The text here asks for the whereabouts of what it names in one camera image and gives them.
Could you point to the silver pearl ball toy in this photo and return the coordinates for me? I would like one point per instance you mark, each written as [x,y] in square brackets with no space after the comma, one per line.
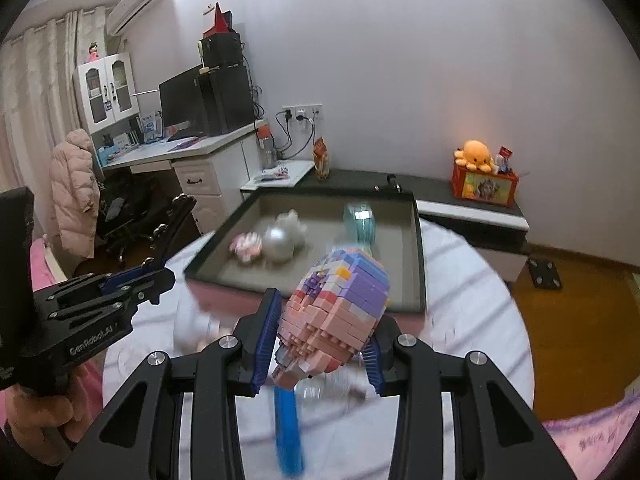
[277,245]

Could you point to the snack bag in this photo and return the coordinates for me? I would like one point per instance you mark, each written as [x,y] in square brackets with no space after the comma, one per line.
[321,159]

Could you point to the teal item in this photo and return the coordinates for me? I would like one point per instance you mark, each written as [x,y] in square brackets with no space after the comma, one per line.
[360,226]

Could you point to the pink floral quilt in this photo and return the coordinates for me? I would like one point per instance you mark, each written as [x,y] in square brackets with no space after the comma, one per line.
[603,444]

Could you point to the orange octopus plush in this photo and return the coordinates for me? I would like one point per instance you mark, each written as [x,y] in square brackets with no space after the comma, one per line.
[475,156]

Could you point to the white air conditioner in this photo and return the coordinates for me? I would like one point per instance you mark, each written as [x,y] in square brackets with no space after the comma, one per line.
[124,13]

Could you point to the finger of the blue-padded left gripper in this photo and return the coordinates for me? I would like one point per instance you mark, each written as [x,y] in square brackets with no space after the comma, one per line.
[139,284]

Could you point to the black computer tower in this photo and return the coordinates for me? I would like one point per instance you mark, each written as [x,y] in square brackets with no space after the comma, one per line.
[227,100]

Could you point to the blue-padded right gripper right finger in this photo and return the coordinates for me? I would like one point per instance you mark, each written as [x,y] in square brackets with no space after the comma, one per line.
[400,365]

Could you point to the black computer monitor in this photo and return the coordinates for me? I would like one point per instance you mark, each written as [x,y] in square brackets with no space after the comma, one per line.
[182,106]

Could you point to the person's left hand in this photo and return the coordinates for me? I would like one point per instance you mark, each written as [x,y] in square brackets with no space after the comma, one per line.
[38,423]

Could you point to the white plush toy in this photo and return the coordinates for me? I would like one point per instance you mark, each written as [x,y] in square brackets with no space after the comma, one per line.
[291,225]

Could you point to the pink purple brick figure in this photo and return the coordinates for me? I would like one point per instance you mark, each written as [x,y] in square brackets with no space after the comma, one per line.
[330,316]

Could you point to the wall power strip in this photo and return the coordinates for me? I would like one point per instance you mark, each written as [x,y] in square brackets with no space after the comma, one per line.
[310,111]

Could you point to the pink white small toy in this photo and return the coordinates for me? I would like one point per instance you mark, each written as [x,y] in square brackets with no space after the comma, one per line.
[246,247]

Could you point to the black bathroom scale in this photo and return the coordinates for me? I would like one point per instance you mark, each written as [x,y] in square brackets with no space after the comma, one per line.
[544,274]

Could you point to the red picture storage box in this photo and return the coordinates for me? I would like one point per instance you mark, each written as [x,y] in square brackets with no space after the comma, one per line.
[494,189]

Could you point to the pink puffer jacket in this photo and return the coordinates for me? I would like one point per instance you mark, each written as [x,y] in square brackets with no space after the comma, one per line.
[75,193]

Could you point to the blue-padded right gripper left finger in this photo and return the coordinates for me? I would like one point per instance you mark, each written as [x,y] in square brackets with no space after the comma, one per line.
[234,365]

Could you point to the black massage gun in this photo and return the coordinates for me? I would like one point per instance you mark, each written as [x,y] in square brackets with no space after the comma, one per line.
[391,185]

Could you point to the orange-lid water bottle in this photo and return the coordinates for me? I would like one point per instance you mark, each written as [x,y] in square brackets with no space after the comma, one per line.
[267,149]

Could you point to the black white TV cabinet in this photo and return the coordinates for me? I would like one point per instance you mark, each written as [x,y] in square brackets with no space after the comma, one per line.
[498,233]

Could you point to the clear plastic bag item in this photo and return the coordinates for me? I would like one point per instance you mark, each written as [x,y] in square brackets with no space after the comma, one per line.
[328,389]

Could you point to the black box on tower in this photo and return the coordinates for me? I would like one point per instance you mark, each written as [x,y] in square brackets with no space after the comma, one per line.
[222,49]

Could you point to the white wall cabinet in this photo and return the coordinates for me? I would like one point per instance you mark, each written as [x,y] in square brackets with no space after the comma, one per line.
[105,92]

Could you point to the green and pink storage box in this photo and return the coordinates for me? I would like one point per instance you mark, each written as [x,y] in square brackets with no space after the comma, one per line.
[230,289]

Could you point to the white desk with drawers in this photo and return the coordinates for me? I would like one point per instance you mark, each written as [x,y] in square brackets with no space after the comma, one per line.
[218,171]

